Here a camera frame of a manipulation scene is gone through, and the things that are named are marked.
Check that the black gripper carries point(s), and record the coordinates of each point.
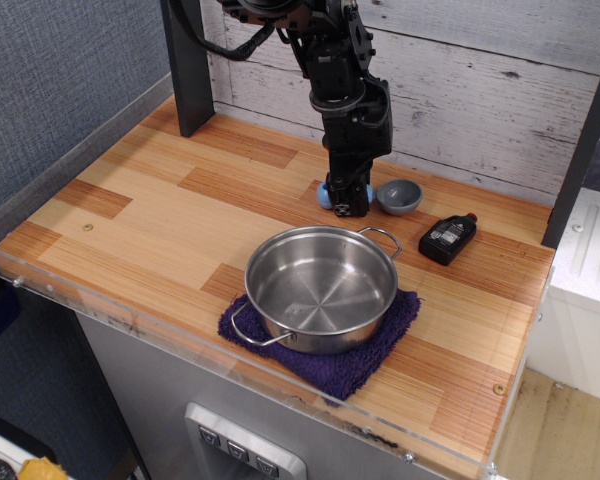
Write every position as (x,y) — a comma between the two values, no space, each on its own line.
(358,129)

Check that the blue grey ice cream scoop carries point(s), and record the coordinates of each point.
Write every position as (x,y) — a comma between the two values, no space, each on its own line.
(396,197)

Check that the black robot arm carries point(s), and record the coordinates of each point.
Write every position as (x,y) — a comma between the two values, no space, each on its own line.
(334,50)

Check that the stainless steel pot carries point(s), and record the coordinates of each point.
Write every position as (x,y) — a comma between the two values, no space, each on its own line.
(320,289)

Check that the small black bottle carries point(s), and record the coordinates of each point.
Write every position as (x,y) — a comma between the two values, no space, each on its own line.
(447,238)

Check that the purple towel cloth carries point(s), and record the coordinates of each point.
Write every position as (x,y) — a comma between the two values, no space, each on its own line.
(337,375)

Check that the white side cabinet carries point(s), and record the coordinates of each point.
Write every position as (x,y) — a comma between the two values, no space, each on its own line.
(565,342)

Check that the clear acrylic guard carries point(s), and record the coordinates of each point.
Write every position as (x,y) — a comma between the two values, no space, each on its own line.
(426,413)

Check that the silver dispenser panel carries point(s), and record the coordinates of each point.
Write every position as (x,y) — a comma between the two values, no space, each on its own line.
(226,450)

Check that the yellow object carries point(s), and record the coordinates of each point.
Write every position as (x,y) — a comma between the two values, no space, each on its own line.
(41,469)

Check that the dark grey left post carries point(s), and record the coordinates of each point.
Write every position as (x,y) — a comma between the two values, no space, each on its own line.
(189,67)

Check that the dark grey post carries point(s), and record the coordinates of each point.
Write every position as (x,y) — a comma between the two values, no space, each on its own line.
(189,67)
(575,175)

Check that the dark grey right post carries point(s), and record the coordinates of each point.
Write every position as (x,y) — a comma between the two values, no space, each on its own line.
(575,175)

